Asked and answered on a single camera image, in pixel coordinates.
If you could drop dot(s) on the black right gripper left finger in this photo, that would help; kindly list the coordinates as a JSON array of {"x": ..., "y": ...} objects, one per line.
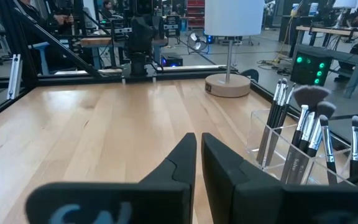
[{"x": 166, "y": 193}]

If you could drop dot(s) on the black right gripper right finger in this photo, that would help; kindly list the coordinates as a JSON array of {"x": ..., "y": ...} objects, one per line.
[{"x": 228, "y": 186}]

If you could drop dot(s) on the grey-tipped makeup brush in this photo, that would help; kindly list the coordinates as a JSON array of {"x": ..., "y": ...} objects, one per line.
[{"x": 280, "y": 109}]

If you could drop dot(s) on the thin pointed liner brush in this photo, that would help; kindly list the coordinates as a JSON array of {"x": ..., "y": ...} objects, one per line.
[{"x": 286, "y": 107}]

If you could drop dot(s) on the large fluffy powder brush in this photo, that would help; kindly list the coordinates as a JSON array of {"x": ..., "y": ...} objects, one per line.
[{"x": 311, "y": 96}]

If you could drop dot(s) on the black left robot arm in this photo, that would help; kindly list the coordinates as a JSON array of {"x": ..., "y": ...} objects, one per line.
[{"x": 140, "y": 62}]

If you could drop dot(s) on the clear acrylic brush organizer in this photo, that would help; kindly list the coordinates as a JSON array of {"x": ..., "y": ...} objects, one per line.
[{"x": 259, "y": 140}]

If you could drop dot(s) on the round dark-tipped makeup brush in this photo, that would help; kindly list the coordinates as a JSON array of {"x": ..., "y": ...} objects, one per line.
[{"x": 325, "y": 109}]

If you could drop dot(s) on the black computer blue light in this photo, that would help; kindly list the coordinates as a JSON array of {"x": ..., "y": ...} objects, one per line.
[{"x": 172, "y": 59}]

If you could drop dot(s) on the black box green lights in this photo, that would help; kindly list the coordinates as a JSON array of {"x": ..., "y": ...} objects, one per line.
[{"x": 309, "y": 71}]

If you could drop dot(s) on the black floor fan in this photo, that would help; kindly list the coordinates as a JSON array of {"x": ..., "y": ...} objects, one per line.
[{"x": 197, "y": 42}]

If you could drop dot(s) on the wooden-top blue workbench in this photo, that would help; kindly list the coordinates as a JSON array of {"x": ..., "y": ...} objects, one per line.
[{"x": 104, "y": 42}]

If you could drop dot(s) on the white cylinder-shade table lamp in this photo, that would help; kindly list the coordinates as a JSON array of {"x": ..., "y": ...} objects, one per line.
[
  {"x": 345, "y": 3},
  {"x": 232, "y": 18}
]

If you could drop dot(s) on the red cabinet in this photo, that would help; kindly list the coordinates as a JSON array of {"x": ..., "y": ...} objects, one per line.
[{"x": 195, "y": 8}]

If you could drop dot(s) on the blue stool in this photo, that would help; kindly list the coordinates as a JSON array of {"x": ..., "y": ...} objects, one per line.
[{"x": 42, "y": 49}]

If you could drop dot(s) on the silver aluminium bracket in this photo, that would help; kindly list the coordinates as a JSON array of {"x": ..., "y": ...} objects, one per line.
[{"x": 14, "y": 77}]

